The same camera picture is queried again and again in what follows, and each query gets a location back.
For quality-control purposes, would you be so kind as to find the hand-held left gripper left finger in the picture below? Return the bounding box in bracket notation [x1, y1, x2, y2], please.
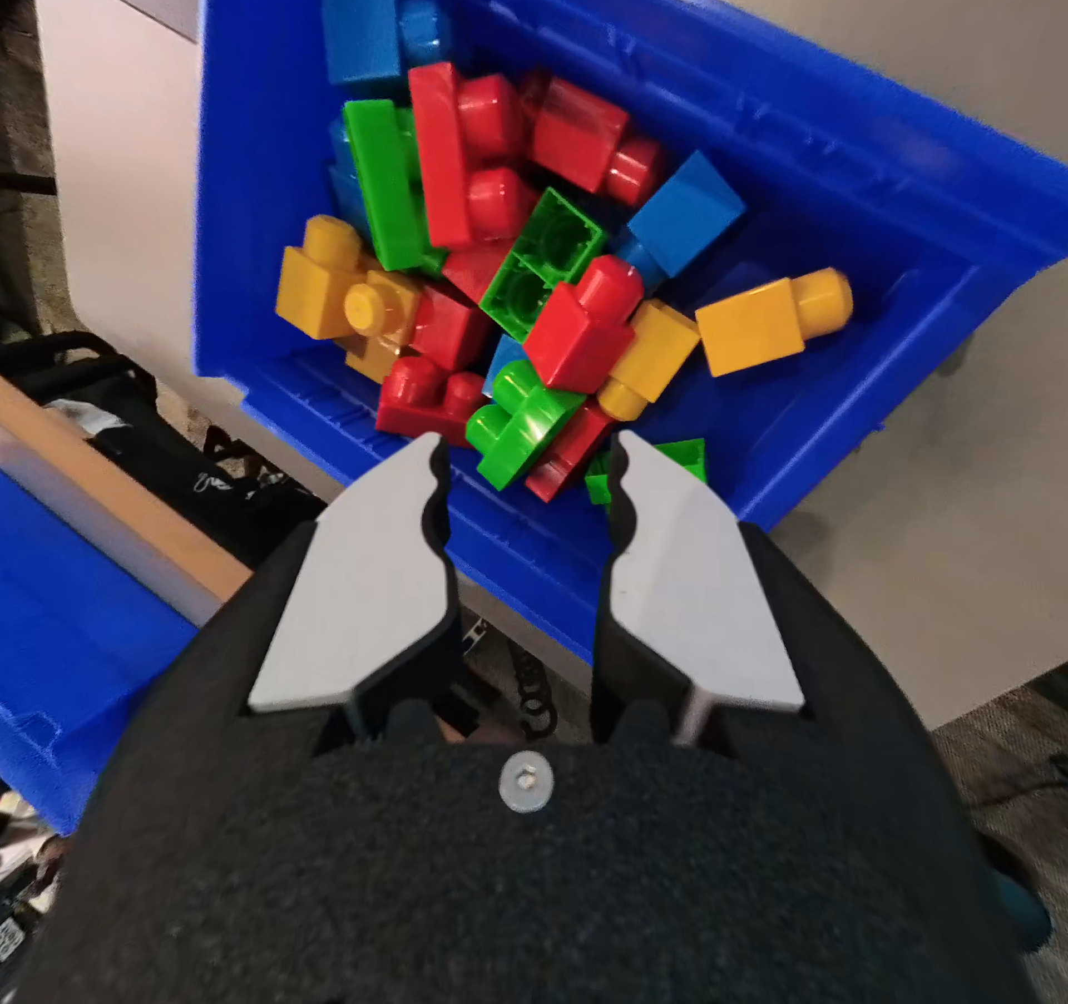
[247, 432, 465, 740]

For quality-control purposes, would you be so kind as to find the pile of toy blocks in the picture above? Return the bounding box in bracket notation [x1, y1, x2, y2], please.
[275, 0, 854, 505]

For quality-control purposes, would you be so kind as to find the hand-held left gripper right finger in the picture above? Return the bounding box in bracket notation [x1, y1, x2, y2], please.
[591, 430, 808, 748]

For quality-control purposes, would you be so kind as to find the black coiled cable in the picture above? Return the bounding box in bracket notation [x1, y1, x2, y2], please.
[516, 645, 562, 740]

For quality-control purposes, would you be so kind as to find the black bag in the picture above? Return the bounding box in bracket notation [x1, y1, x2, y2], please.
[0, 332, 330, 571]

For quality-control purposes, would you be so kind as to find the green two-stud toy block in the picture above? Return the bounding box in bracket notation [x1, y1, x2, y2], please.
[466, 360, 585, 492]

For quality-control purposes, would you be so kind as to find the wooden board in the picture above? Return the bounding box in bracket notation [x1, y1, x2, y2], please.
[0, 378, 253, 630]

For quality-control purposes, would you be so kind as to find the blue plastic bin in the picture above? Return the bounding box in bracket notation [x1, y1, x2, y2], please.
[0, 470, 201, 837]
[192, 0, 1068, 675]

